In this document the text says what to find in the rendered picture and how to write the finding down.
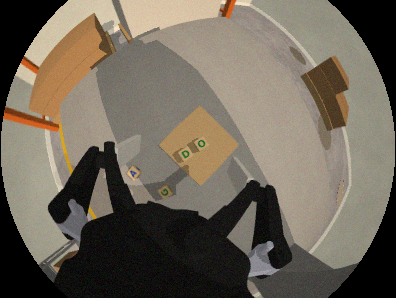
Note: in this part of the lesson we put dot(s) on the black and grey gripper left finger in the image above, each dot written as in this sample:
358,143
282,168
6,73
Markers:
66,208

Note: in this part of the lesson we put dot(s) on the tan letter block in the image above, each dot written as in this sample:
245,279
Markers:
134,172
165,191
200,143
185,153

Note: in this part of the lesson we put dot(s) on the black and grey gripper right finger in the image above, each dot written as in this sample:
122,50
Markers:
270,251

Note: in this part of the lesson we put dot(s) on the tan square mat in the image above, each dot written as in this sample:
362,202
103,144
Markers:
204,163

